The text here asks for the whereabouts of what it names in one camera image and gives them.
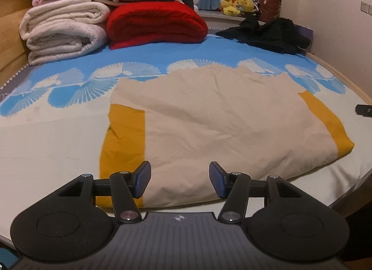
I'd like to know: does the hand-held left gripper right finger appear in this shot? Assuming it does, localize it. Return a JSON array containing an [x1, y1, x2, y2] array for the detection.
[[209, 161, 303, 224]]

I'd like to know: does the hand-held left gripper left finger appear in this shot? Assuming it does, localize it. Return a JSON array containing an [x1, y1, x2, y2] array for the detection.
[[56, 160, 152, 224]]

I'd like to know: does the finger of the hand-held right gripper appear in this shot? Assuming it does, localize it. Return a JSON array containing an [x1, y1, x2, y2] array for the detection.
[[356, 104, 372, 117]]

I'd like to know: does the beige garment with yellow trim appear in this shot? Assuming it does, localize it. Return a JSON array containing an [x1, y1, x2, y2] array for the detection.
[[99, 64, 355, 209]]

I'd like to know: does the black clothes pile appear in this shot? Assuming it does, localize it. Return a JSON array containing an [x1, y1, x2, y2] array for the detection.
[[216, 14, 311, 55]]

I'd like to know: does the blue patterned bed sheet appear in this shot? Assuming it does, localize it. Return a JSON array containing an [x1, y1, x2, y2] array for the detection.
[[0, 33, 372, 244]]

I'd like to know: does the dark red owl cushion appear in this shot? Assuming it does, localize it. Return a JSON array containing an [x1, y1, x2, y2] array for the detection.
[[258, 0, 282, 22]]

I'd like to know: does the red folded blanket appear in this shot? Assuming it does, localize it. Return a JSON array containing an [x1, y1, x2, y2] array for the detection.
[[106, 1, 209, 50]]

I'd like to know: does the yellow plush toy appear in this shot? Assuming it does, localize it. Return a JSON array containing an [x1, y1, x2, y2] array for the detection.
[[238, 0, 259, 14], [220, 0, 242, 16]]

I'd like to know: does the white rolled blanket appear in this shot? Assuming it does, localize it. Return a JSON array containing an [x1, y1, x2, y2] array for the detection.
[[19, 0, 111, 66]]

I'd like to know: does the wooden bed frame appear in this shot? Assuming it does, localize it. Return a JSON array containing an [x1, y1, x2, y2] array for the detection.
[[0, 0, 372, 105]]

